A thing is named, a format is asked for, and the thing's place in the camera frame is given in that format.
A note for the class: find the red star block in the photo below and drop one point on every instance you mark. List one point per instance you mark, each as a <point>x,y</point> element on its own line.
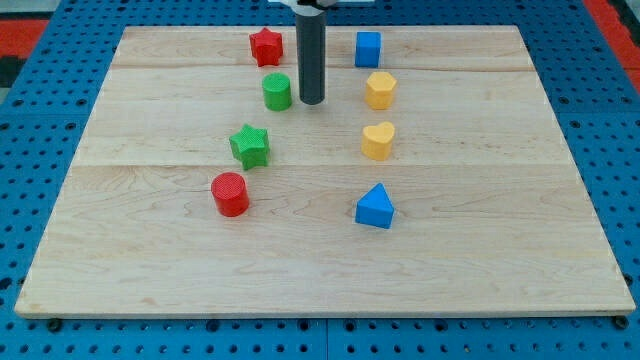
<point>266,47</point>

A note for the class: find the green star block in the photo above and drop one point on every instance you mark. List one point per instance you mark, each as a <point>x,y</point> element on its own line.
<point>250,146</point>

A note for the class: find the blue triangle block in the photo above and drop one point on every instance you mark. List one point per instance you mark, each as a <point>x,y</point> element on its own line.
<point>375,208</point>

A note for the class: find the blue cube block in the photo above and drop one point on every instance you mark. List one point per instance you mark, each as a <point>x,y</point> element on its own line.
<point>368,49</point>

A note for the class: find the light wooden board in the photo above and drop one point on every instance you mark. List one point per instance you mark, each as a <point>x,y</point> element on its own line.
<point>491,216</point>

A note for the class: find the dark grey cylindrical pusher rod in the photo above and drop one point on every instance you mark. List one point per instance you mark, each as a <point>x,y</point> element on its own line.
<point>311,38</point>

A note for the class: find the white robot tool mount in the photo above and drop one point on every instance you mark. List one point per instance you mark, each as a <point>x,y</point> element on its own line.
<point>314,4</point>

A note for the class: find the yellow hexagon block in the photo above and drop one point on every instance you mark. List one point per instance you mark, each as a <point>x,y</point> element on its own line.
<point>380,90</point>

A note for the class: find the red cylinder block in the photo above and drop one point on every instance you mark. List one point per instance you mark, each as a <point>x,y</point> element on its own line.
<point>230,194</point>

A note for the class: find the yellow heart block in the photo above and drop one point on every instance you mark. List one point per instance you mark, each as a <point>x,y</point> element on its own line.
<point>377,140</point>

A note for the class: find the green cylinder block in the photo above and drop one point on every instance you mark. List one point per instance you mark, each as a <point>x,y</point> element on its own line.
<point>277,91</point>

